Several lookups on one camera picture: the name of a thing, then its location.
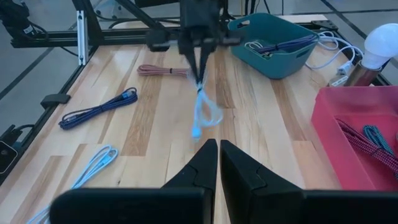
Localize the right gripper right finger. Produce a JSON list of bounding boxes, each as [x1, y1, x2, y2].
[[220, 139, 304, 224]]

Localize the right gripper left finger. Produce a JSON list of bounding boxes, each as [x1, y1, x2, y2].
[[161, 139, 218, 224]]

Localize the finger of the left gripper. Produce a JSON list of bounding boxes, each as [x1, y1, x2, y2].
[[180, 43, 200, 82], [200, 45, 217, 82]]

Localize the pink brown braided cable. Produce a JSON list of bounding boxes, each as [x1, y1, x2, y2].
[[137, 64, 191, 78]]

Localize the light blue usb cable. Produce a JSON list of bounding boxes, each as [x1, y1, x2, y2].
[[26, 144, 119, 224], [190, 70, 224, 141]]

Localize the purple braided cable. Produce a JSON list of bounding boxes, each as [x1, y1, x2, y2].
[[256, 34, 317, 55]]

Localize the maroon braided cable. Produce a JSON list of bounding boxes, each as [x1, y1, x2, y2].
[[337, 118, 398, 180]]

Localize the teal black braided cable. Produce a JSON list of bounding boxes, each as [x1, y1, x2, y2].
[[363, 124, 396, 156]]

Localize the teal plastic bin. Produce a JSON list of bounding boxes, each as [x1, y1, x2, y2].
[[228, 12, 320, 80]]

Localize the red plastic tray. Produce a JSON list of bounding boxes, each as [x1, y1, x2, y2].
[[310, 85, 398, 191]]

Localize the white bulb brass lamp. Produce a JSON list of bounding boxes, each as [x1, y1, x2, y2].
[[343, 23, 398, 87]]

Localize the navy blue braided cable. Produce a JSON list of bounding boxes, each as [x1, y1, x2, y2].
[[58, 87, 139, 131]]

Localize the white lamp power cable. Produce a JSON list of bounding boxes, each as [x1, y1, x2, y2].
[[306, 30, 364, 88]]

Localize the small black camera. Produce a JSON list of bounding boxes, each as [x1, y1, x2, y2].
[[0, 124, 35, 175]]

